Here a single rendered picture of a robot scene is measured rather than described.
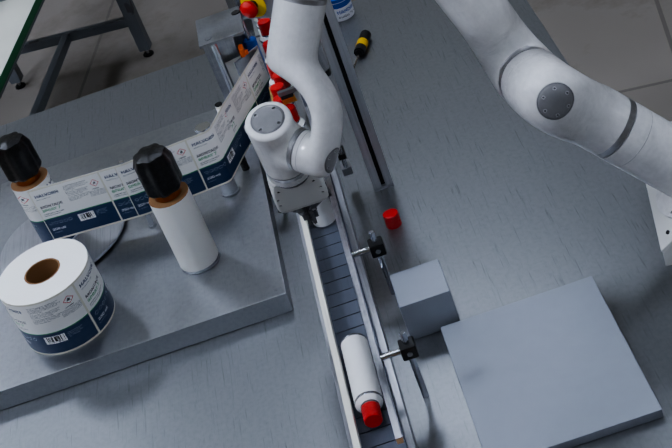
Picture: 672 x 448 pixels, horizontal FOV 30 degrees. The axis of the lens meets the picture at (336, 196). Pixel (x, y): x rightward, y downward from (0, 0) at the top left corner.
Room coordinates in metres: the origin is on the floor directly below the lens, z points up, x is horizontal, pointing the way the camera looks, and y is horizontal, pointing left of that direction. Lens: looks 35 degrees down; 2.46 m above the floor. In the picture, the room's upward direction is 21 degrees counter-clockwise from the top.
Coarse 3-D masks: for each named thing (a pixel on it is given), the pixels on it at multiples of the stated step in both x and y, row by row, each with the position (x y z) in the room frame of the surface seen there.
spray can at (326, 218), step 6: (324, 204) 2.14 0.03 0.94; (330, 204) 2.15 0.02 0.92; (318, 210) 2.14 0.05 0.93; (324, 210) 2.14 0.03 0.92; (330, 210) 2.14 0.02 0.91; (318, 216) 2.14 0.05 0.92; (324, 216) 2.14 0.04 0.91; (330, 216) 2.14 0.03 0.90; (318, 222) 2.14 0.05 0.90; (324, 222) 2.14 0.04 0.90; (330, 222) 2.14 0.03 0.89; (318, 228) 2.14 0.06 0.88; (324, 228) 2.14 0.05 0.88
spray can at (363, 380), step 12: (348, 336) 1.73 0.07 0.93; (360, 336) 1.73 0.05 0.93; (348, 348) 1.70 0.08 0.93; (360, 348) 1.69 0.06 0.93; (348, 360) 1.68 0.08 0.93; (360, 360) 1.66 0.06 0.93; (372, 360) 1.67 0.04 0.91; (348, 372) 1.65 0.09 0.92; (360, 372) 1.63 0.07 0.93; (372, 372) 1.63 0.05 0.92; (360, 384) 1.60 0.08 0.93; (372, 384) 1.60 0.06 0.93; (360, 396) 1.58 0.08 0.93; (372, 396) 1.57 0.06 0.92; (360, 408) 1.57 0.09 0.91; (372, 408) 1.55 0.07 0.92; (372, 420) 1.53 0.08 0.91
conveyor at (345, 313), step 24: (312, 240) 2.11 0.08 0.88; (336, 240) 2.08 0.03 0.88; (336, 264) 2.01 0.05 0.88; (336, 288) 1.94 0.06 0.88; (336, 312) 1.87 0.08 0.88; (360, 312) 1.84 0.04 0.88; (336, 336) 1.80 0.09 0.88; (384, 408) 1.58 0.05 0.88; (360, 432) 1.54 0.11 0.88; (384, 432) 1.52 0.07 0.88
